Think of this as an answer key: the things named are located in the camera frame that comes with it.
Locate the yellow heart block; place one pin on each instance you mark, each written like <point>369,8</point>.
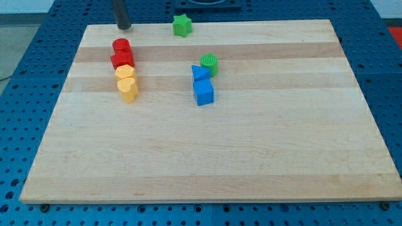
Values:
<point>128,89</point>

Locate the red cylinder block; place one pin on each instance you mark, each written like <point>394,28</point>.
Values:
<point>121,45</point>

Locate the yellow hexagon block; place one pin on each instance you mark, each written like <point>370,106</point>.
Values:
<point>125,71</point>

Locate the blue cube block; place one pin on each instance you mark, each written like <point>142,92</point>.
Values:
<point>203,92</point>

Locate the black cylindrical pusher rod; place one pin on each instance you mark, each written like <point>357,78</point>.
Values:
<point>121,14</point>

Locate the light wooden board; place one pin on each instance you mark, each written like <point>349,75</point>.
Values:
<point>289,122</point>

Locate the red star-shaped block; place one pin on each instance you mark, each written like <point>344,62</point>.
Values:
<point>122,58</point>

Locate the green star block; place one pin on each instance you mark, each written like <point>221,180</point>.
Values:
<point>182,25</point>

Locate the blue triangle block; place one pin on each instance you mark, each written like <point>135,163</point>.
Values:
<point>200,73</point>

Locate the green cylinder block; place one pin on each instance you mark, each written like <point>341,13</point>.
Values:
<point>210,61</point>

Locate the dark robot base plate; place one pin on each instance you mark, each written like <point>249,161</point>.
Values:
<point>208,4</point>

